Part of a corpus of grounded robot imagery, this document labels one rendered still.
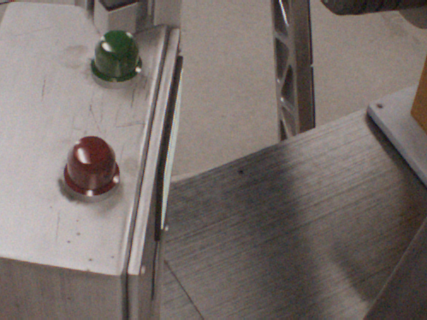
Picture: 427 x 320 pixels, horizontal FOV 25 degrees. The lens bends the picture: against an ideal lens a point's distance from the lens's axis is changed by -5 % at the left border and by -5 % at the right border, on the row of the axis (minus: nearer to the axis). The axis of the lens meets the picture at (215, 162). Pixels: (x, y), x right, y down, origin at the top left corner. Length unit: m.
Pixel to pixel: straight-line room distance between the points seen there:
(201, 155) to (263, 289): 1.23
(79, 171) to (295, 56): 1.29
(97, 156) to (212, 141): 2.00
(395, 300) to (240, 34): 2.19
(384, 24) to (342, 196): 1.57
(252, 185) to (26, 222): 0.86
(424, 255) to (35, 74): 0.22
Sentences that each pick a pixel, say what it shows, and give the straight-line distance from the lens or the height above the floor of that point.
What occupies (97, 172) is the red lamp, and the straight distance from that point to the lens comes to 0.44.
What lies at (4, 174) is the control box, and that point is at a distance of 0.47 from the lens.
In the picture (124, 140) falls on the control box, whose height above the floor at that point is 1.47.
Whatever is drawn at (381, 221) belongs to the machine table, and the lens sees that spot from 1.29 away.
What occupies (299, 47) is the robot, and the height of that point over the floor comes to 0.67.
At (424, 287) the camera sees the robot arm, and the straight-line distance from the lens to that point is 0.53.
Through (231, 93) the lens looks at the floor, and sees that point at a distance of 2.55.
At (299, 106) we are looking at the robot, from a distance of 1.76.
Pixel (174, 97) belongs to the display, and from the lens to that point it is 0.52.
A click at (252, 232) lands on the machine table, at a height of 0.83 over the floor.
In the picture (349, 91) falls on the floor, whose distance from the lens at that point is 2.61.
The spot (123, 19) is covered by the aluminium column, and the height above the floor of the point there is 1.49.
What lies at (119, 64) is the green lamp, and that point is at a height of 1.49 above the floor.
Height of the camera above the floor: 1.84
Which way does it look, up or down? 50 degrees down
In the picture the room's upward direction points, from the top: 7 degrees clockwise
